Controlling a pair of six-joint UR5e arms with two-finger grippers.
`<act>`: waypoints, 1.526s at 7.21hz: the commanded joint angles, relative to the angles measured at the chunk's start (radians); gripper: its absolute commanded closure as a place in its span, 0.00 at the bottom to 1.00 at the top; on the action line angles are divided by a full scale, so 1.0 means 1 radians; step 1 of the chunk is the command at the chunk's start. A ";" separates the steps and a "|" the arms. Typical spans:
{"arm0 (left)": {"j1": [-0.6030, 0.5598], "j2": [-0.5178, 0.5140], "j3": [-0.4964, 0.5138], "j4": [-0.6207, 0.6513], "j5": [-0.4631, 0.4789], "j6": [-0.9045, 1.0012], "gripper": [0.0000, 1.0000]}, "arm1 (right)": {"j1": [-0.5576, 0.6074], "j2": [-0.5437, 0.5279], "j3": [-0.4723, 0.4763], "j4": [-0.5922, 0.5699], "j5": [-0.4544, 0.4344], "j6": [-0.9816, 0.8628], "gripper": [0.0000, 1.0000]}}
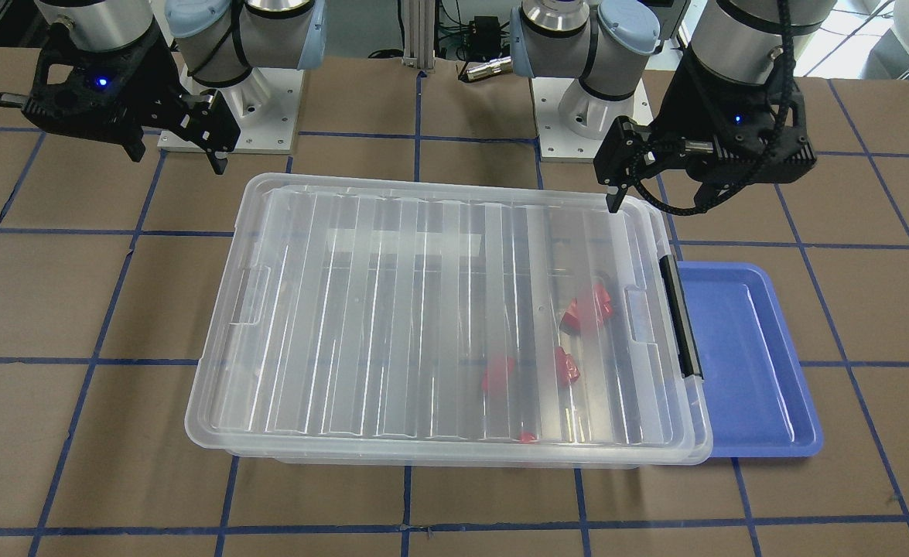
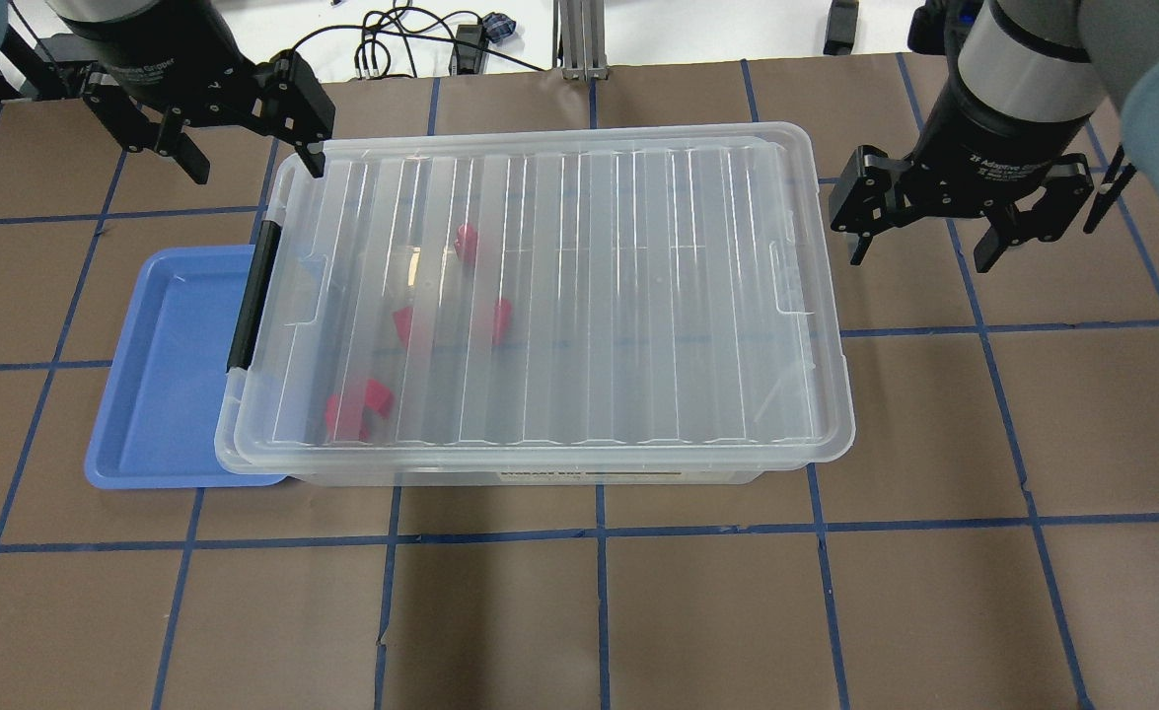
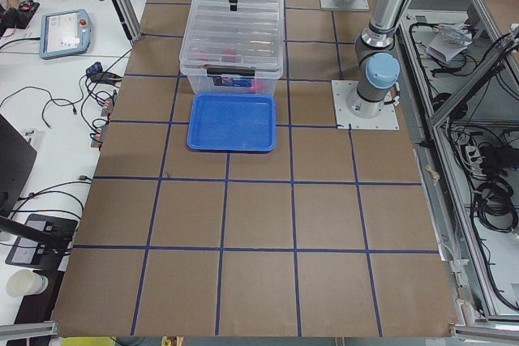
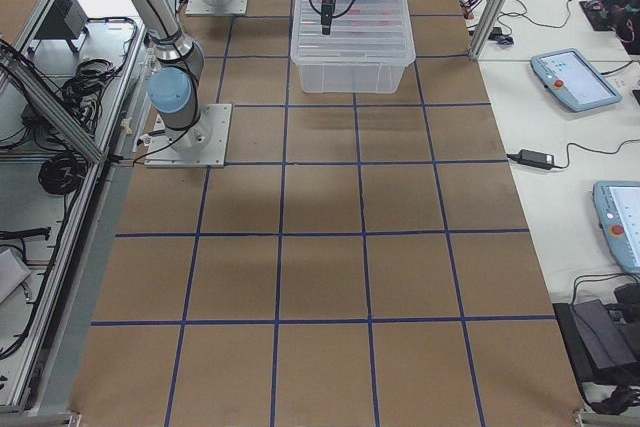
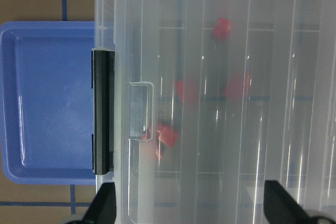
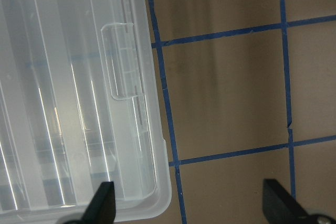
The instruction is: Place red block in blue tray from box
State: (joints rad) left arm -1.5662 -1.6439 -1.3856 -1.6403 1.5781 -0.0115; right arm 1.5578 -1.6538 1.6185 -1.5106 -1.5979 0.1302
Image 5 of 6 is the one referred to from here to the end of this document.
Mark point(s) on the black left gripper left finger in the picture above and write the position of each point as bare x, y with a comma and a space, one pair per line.
103, 208

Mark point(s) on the black box latch handle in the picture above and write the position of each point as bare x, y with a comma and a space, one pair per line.
102, 83

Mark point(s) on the blue plastic tray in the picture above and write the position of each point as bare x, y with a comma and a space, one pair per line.
47, 102

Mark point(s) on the red block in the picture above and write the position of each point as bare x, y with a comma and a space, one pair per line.
160, 146
169, 136
238, 86
186, 90
222, 29

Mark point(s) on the clear plastic storage box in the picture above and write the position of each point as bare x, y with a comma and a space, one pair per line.
108, 36

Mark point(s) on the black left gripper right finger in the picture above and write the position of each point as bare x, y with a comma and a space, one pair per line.
280, 207

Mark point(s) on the clear plastic box lid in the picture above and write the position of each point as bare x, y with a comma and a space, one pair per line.
284, 130

